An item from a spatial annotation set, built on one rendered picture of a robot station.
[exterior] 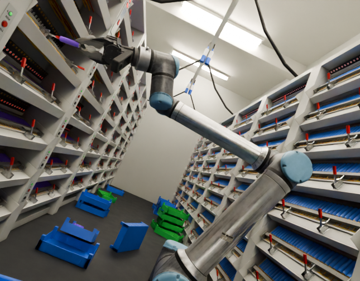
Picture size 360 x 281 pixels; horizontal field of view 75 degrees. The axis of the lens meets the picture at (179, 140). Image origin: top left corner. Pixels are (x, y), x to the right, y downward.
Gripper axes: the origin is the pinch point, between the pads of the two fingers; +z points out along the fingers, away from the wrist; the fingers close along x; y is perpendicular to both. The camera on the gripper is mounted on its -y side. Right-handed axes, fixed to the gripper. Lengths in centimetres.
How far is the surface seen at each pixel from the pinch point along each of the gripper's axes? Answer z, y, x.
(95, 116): -14, 79, -94
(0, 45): 19.8, -9.9, -1.5
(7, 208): 25, -10, -89
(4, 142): 22.1, -10.8, -40.6
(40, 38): 12.8, 6.5, -4.1
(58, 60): 8.3, 17.2, -16.7
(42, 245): 8, -22, -108
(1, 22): 19.2, -9.4, 5.2
